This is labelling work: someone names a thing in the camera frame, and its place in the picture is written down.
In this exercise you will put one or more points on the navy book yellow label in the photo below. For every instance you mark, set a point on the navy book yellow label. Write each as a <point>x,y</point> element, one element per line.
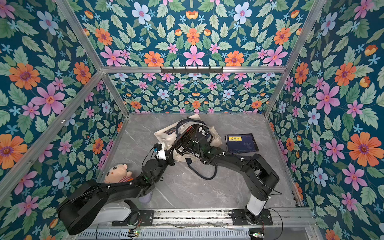
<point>241,143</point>

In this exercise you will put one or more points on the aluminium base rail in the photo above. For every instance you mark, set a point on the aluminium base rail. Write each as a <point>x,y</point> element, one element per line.
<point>210,224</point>

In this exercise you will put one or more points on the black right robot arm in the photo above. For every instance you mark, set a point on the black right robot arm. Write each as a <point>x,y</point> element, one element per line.
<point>258,175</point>

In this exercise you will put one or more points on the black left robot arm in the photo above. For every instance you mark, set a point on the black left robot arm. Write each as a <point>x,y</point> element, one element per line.
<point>80,209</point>

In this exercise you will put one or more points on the plush doll toy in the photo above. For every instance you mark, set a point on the plush doll toy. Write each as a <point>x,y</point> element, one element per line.
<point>118,174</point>

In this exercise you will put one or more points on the cream canvas tote bag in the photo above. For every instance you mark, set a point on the cream canvas tote bag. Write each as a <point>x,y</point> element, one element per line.
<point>169,134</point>

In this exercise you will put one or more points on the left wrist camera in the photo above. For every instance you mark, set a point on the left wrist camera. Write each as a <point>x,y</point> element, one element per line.
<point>159,149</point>

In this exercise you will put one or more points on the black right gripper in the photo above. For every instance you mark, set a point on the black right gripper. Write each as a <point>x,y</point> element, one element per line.
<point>194,139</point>

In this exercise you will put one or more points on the purple pouch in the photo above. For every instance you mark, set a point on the purple pouch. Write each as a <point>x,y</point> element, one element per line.
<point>147,198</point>

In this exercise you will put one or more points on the dark striped book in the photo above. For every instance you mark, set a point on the dark striped book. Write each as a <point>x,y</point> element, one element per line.
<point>185,142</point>

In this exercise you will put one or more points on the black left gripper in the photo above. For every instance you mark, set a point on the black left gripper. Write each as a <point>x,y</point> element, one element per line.
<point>169,158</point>

